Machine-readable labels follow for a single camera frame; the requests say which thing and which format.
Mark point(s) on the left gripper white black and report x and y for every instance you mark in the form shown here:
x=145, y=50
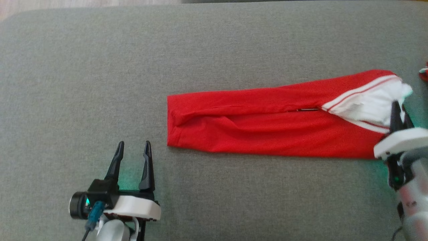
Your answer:
x=137, y=207

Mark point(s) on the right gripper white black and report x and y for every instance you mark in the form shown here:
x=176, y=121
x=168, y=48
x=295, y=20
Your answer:
x=401, y=142

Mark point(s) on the red and white garment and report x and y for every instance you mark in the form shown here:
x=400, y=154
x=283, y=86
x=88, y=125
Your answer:
x=424, y=75
x=250, y=127

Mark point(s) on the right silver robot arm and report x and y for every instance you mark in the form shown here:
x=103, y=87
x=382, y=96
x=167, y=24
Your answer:
x=416, y=201

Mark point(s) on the grey sofa seat cushion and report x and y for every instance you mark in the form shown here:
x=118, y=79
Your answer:
x=100, y=67

